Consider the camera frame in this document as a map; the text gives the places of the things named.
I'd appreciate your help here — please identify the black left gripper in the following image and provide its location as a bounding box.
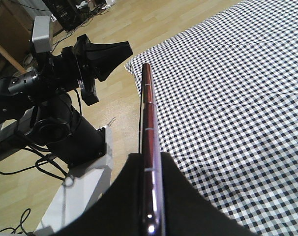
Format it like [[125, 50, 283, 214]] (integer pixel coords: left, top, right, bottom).
[[48, 35, 133, 106]]

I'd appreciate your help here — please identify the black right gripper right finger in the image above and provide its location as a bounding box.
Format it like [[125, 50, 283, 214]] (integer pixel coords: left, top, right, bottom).
[[161, 152, 255, 236]]

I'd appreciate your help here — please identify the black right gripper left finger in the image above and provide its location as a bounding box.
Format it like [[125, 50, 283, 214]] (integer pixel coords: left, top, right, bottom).
[[54, 153, 143, 236]]

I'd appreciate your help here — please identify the black foldable smartphone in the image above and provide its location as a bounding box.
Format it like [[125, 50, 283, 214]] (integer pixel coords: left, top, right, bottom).
[[141, 63, 166, 236]]

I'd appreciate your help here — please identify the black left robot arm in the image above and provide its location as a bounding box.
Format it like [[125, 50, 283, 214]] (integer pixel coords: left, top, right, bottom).
[[0, 35, 133, 167]]

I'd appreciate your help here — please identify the checkered bed sheet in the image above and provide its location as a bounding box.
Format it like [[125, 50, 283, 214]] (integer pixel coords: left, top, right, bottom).
[[126, 0, 298, 236]]

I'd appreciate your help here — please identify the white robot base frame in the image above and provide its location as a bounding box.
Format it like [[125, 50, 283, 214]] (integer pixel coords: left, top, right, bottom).
[[0, 119, 113, 236]]

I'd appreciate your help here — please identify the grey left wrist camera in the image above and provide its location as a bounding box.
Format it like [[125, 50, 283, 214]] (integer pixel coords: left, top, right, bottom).
[[31, 16, 54, 53]]

